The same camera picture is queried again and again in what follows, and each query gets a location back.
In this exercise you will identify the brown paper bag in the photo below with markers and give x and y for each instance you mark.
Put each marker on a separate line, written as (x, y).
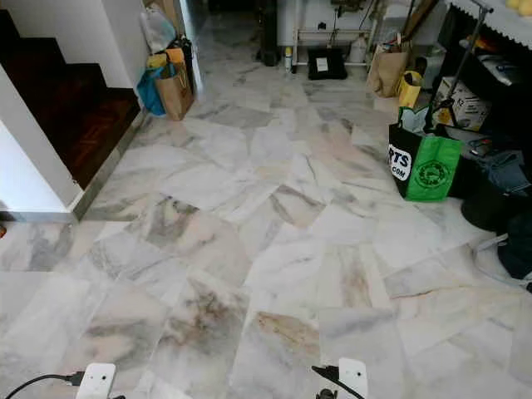
(174, 90)
(388, 71)

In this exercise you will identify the white lace tablecloth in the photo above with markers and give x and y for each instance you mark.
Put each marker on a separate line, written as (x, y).
(495, 21)

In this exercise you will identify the white plastic bag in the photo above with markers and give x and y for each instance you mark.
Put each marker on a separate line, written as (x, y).
(158, 29)

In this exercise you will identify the green tote bag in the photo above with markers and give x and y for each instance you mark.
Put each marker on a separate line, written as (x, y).
(432, 170)

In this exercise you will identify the dark wooden staircase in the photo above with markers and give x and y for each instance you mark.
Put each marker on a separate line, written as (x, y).
(75, 108)

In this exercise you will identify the white cardboard box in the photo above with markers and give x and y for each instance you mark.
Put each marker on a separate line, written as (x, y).
(463, 104)

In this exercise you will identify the white metal rack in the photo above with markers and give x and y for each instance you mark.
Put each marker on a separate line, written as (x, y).
(328, 33)

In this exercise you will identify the clear plastic bottle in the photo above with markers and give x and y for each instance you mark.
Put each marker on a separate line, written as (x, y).
(357, 50)

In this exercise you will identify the blue shopping bag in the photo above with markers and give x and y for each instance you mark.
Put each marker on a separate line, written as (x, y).
(148, 90)

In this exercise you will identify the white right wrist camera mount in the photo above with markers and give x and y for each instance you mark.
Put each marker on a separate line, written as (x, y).
(352, 378)

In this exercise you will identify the black printed tote bag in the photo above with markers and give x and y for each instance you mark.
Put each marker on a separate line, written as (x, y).
(399, 158)

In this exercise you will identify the black tripod stand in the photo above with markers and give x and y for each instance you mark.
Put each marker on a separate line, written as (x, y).
(461, 62)

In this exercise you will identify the blue jeans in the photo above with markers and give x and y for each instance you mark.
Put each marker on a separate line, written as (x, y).
(505, 170)

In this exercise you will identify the black box with white label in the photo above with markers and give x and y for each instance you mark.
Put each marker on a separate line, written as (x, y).
(327, 63)

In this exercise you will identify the yellow bag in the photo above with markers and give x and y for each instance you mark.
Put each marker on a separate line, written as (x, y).
(410, 87)

